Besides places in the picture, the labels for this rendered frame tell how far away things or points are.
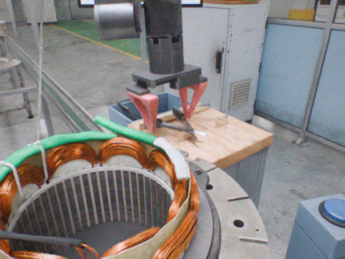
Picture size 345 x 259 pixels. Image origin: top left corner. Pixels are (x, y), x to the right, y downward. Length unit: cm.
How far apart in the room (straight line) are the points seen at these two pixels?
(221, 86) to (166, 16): 214
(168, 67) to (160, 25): 6
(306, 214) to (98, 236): 28
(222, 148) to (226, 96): 215
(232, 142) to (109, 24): 27
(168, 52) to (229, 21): 203
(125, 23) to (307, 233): 39
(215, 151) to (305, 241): 18
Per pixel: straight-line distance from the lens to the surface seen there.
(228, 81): 256
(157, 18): 43
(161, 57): 43
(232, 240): 27
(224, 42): 246
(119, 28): 44
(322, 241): 42
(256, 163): 53
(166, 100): 72
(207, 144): 47
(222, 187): 33
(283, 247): 72
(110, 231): 39
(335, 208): 43
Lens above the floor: 130
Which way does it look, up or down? 26 degrees down
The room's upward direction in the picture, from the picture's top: straight up
